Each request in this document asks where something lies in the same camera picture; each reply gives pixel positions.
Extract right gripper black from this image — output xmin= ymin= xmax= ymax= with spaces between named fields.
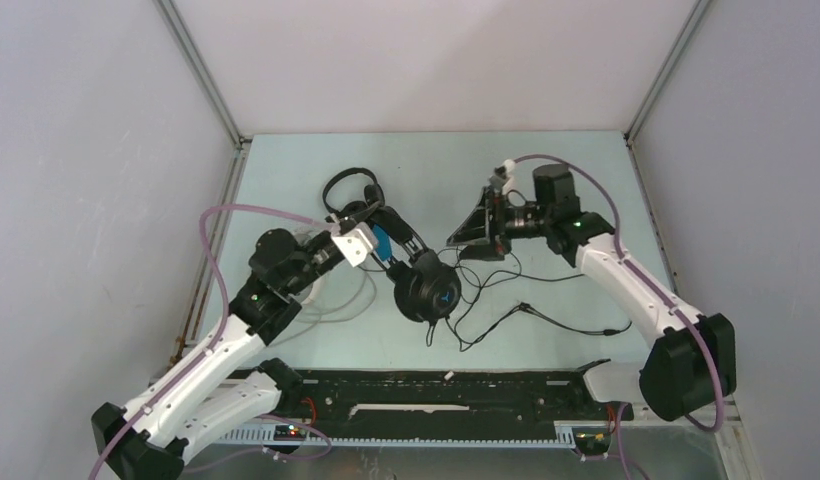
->
xmin=446 ymin=186 xmax=551 ymax=263

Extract large black blue headphones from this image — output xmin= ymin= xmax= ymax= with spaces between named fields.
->
xmin=371 ymin=229 xmax=462 ymax=345

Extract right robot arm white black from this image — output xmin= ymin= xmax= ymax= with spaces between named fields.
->
xmin=446 ymin=155 xmax=737 ymax=432

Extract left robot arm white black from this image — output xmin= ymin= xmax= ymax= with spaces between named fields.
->
xmin=89 ymin=201 xmax=415 ymax=479

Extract small black headphones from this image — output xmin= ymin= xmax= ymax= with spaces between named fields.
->
xmin=321 ymin=167 xmax=385 ymax=227

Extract white gaming headphones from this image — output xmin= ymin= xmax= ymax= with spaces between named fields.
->
xmin=278 ymin=268 xmax=378 ymax=343

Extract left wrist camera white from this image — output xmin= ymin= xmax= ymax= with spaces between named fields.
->
xmin=331 ymin=222 xmax=379 ymax=267

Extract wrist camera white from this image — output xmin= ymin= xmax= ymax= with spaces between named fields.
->
xmin=488 ymin=159 xmax=517 ymax=196
xmin=331 ymin=222 xmax=379 ymax=267

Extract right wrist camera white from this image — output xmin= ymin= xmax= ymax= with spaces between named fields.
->
xmin=488 ymin=159 xmax=517 ymax=196

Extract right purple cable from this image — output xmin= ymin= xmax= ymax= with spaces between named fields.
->
xmin=512 ymin=153 xmax=726 ymax=434

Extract purple cable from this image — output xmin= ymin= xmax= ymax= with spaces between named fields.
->
xmin=88 ymin=203 xmax=335 ymax=480
xmin=512 ymin=153 xmax=726 ymax=434

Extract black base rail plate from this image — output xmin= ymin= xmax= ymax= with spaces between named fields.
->
xmin=275 ymin=368 xmax=619 ymax=442

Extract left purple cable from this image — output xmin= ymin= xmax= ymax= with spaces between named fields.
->
xmin=88 ymin=203 xmax=335 ymax=480

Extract white slotted cable duct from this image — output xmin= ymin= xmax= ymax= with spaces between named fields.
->
xmin=217 ymin=423 xmax=617 ymax=450

